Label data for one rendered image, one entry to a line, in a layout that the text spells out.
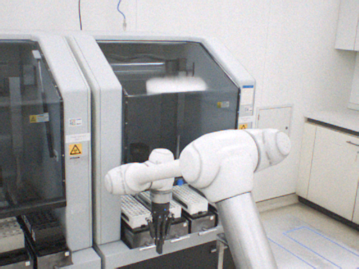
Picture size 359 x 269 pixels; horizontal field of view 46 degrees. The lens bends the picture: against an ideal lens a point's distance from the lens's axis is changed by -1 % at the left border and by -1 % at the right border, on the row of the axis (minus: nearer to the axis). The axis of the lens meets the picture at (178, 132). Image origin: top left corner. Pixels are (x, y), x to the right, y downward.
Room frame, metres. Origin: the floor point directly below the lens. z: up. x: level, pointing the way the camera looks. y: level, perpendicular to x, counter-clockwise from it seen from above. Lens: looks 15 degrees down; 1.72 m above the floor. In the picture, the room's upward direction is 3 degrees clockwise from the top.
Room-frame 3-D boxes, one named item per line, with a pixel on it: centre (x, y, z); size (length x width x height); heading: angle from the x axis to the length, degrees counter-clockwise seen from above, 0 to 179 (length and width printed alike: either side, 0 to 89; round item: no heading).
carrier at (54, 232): (1.55, 0.51, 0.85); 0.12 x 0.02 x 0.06; 122
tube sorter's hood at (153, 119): (2.08, 0.10, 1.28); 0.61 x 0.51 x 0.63; 122
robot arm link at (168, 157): (1.58, 0.07, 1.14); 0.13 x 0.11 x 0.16; 127
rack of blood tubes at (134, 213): (1.84, 0.22, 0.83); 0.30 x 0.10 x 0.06; 32
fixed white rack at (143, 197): (1.93, 0.09, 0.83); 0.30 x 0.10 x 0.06; 32
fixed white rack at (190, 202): (2.01, -0.04, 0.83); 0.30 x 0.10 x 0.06; 32
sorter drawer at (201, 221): (2.12, 0.03, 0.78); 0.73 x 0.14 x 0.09; 32
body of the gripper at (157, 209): (1.59, 0.06, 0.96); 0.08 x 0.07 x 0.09; 122
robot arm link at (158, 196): (1.59, 0.06, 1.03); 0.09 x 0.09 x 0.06
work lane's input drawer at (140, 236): (1.96, 0.29, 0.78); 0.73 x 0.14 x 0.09; 32
